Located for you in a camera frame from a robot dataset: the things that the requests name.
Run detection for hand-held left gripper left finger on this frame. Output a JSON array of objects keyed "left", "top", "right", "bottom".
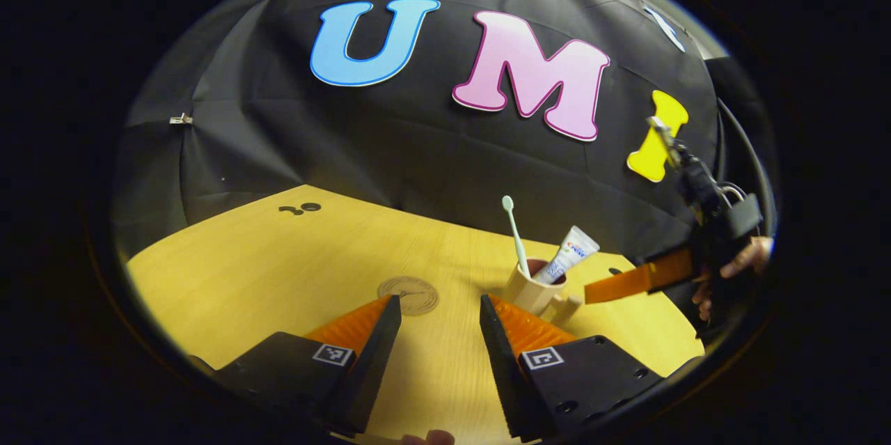
[{"left": 188, "top": 294, "right": 403, "bottom": 435}]

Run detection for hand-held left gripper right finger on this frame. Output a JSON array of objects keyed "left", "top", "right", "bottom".
[{"left": 479, "top": 294, "right": 665, "bottom": 442}]

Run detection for white toothpaste tube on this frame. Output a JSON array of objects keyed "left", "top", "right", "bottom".
[{"left": 533, "top": 226, "right": 600, "bottom": 286}]

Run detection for beige cup with handle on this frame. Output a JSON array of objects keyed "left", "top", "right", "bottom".
[{"left": 503, "top": 258, "right": 582, "bottom": 324}]

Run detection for round brown coaster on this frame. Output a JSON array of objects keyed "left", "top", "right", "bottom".
[{"left": 378, "top": 276, "right": 440, "bottom": 315}]

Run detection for light blue toothbrush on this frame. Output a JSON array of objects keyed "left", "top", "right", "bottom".
[{"left": 502, "top": 196, "right": 531, "bottom": 279}]

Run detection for light wooden desktop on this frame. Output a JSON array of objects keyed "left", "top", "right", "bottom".
[{"left": 125, "top": 184, "right": 704, "bottom": 442}]

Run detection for black backdrop cloth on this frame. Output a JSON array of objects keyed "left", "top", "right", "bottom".
[{"left": 115, "top": 0, "right": 773, "bottom": 272}]

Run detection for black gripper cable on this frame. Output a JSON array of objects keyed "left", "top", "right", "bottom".
[{"left": 716, "top": 97, "right": 775, "bottom": 223}]

